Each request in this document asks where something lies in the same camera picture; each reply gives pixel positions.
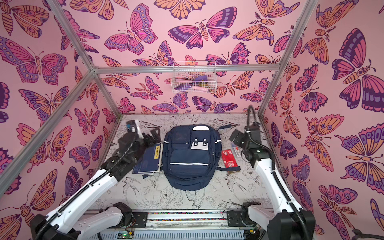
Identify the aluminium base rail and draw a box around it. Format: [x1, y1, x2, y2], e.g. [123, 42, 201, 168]
[80, 209, 268, 240]

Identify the green circuit board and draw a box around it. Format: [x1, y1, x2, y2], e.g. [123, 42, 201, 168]
[117, 231, 134, 240]

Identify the navy blue hardcover book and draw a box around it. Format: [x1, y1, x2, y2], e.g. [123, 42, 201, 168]
[132, 143, 163, 175]

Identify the navy blue backpack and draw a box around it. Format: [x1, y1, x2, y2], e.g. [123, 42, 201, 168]
[162, 125, 241, 191]

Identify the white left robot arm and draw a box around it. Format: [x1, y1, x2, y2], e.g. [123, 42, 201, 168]
[30, 121, 161, 240]

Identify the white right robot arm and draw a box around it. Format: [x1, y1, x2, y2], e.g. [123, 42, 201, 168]
[226, 106, 316, 240]

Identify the white wire wall basket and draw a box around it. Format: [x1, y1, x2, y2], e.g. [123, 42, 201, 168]
[170, 60, 218, 94]

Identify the clear pen refill package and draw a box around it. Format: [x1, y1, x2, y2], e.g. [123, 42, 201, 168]
[231, 143, 242, 159]

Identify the red pencil case package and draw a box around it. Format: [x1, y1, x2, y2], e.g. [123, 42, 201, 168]
[221, 150, 238, 168]

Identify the pink item in basket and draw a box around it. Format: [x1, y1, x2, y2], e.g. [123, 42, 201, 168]
[190, 86, 210, 93]

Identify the purple item in basket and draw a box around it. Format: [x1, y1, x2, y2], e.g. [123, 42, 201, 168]
[193, 75, 208, 82]

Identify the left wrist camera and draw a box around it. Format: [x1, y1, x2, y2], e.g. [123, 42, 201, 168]
[126, 120, 141, 133]

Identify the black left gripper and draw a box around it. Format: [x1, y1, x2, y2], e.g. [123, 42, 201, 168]
[132, 129, 163, 167]

